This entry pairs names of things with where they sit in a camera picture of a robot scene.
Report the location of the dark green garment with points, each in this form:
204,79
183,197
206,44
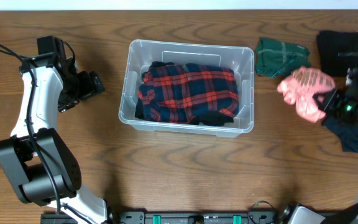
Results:
276,58

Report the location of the pink printed t-shirt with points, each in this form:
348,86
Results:
299,88

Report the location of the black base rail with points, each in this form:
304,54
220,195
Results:
184,218

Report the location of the clear plastic storage bin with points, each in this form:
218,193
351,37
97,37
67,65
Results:
239,59

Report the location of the red navy plaid shirt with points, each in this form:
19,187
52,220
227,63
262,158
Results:
188,93

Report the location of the navy folded garment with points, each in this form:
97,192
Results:
346,132

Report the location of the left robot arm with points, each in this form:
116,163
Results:
37,163

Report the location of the black garment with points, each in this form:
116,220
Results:
338,52
213,119

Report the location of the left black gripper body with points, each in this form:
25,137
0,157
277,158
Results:
89,83

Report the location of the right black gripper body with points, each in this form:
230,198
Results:
341,105

